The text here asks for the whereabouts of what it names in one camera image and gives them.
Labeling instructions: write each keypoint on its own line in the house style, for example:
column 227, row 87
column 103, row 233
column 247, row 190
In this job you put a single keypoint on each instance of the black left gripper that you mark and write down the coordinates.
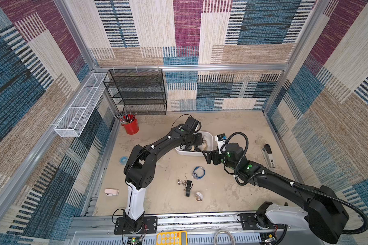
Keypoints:
column 200, row 137

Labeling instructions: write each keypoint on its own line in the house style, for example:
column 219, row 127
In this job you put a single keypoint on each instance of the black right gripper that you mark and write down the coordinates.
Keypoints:
column 213, row 156

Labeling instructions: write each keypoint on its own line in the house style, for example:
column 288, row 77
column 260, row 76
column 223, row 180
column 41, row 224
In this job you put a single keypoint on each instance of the translucent blue plastic watch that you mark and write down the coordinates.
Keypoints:
column 198, row 172

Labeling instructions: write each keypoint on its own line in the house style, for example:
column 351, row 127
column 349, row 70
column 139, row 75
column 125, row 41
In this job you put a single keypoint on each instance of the black leather strap watch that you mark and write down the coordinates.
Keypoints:
column 188, row 188

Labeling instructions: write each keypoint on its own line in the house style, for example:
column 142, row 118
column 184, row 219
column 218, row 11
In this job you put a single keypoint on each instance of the silver chain pocket watch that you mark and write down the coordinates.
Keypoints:
column 182, row 182

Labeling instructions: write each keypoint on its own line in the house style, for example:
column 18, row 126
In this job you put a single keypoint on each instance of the small silver face watch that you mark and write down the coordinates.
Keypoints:
column 198, row 197

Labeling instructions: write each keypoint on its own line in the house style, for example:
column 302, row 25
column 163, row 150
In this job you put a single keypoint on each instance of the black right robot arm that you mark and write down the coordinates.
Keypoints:
column 325, row 215

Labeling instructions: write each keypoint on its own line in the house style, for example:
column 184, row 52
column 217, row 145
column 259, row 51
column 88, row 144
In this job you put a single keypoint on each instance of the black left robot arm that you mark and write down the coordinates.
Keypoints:
column 140, row 168

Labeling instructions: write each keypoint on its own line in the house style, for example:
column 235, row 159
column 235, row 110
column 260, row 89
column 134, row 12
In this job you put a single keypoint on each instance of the white plastic storage box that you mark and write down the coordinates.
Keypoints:
column 211, row 146

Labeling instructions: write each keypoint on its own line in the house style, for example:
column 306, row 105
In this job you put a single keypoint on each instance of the grey black stapler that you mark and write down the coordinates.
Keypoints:
column 268, row 156

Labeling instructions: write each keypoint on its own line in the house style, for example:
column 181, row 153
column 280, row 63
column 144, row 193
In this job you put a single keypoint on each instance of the red metal pen cup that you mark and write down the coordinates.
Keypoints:
column 132, row 128

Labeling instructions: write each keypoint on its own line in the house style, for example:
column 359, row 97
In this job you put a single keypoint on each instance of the pens in red cup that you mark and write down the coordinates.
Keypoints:
column 126, row 117

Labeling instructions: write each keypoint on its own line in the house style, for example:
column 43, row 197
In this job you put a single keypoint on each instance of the blue tape roll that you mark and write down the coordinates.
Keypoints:
column 123, row 160

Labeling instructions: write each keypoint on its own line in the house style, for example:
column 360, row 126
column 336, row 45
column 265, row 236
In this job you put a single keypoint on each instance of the yellow button control pad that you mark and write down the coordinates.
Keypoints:
column 172, row 238

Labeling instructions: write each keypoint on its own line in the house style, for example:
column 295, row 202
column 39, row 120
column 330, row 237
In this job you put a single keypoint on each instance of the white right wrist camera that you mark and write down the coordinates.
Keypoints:
column 220, row 139

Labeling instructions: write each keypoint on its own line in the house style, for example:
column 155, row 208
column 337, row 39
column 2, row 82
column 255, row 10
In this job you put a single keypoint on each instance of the black wire mesh shelf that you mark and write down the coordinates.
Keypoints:
column 140, row 91

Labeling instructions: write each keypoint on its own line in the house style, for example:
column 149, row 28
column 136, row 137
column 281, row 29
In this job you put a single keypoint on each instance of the white wire mesh basket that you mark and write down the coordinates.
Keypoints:
column 79, row 112

